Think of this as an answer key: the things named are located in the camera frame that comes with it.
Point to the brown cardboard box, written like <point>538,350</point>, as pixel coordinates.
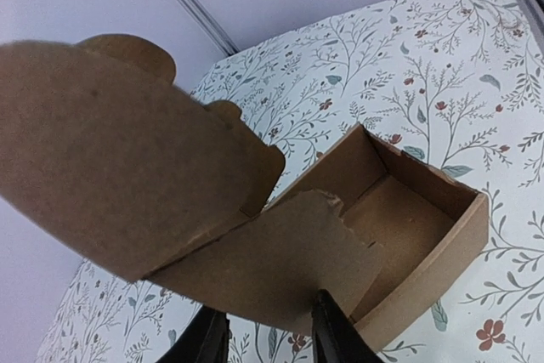
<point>101,150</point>

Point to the right aluminium frame post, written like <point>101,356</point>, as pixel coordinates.
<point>214,31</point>

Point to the floral patterned table mat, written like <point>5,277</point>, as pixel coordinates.
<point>457,84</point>

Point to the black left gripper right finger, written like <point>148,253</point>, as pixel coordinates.
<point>334,337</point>

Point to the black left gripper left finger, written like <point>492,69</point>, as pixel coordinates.
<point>205,340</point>

